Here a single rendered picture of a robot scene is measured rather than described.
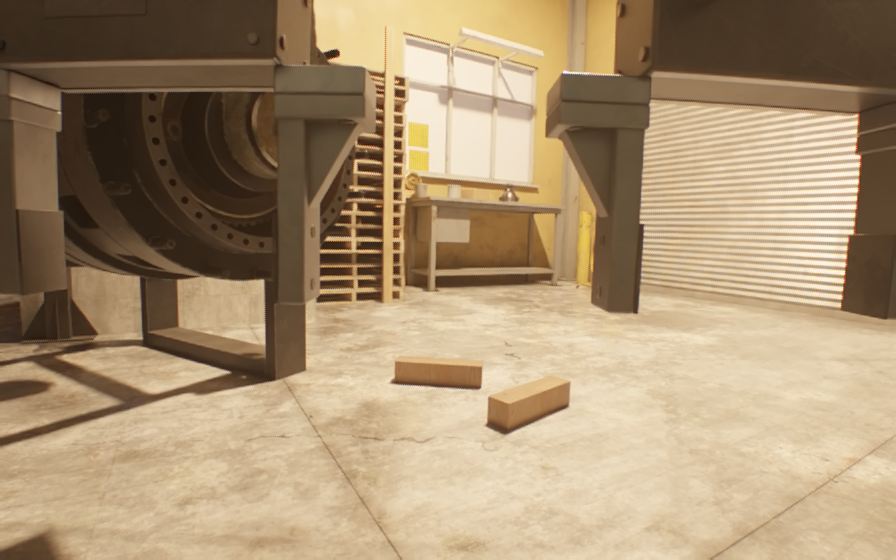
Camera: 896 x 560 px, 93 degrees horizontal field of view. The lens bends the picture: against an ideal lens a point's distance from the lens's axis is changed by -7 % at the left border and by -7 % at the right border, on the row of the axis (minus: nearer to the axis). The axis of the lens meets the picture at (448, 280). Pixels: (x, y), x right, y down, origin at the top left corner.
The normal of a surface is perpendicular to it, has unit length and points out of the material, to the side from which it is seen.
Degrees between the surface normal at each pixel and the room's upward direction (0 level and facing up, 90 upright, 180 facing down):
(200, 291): 90
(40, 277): 90
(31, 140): 90
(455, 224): 90
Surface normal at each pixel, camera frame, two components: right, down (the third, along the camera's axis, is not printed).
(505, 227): 0.50, 0.11
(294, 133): 0.00, 0.11
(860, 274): -1.00, -0.03
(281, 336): 0.88, 0.07
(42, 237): 1.00, 0.03
